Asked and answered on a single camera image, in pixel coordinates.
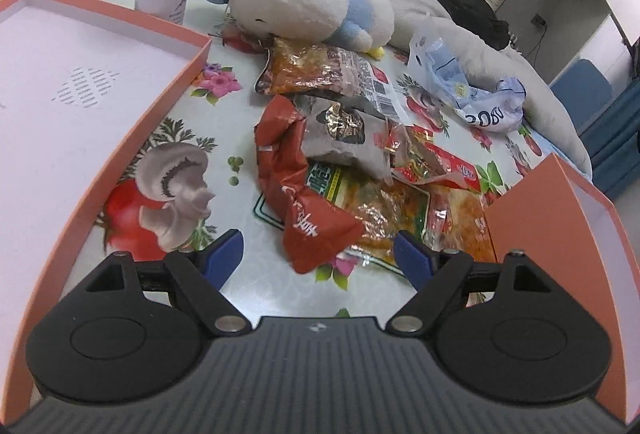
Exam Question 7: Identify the green label snack packet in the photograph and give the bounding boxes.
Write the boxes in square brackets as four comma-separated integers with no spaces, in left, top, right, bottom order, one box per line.
[252,161,496,265]

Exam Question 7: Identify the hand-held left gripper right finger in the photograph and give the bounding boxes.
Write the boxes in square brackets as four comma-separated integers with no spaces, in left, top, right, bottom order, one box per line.
[387,229,554,337]

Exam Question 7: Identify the grey blanket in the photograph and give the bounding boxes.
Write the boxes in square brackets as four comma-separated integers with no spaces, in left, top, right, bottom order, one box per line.
[111,0,593,180]

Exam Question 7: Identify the orange cardboard box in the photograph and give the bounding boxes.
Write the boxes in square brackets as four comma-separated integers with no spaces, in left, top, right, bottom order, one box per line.
[485,153,640,407]

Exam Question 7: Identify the blue chair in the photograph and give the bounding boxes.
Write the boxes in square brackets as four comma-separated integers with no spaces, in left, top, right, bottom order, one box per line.
[550,59,615,135]

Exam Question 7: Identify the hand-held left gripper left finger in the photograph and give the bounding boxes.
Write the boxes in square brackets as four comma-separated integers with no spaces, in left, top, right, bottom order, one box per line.
[87,229,251,337]

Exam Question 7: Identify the orange box lid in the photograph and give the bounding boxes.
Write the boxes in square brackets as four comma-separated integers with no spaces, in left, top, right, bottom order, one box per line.
[0,0,213,420]

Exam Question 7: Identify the blue curtain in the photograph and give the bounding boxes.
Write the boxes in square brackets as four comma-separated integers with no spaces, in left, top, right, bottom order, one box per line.
[575,79,640,195]

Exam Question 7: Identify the grey snack packet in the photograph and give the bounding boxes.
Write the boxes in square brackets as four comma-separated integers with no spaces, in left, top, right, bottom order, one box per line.
[295,94,396,180]

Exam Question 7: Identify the small red label snack packet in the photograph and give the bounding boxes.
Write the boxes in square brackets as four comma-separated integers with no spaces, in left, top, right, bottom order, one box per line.
[385,124,483,192]

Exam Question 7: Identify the blue white crumpled plastic bag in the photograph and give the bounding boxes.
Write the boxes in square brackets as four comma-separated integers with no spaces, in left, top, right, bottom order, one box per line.
[406,17,528,132]

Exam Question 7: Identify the floral plastic tablecloth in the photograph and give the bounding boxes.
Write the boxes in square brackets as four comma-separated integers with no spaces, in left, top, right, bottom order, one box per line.
[27,0,556,395]

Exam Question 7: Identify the clear barcode snack packet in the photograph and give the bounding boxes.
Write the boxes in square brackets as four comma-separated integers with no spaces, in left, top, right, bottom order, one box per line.
[254,37,408,120]

